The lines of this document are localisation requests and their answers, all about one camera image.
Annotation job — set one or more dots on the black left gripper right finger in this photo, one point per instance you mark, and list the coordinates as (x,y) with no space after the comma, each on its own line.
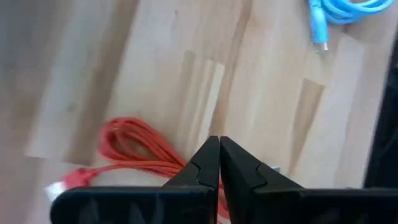
(248,193)

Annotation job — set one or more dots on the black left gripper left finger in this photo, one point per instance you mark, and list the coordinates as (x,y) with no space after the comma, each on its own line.
(186,193)

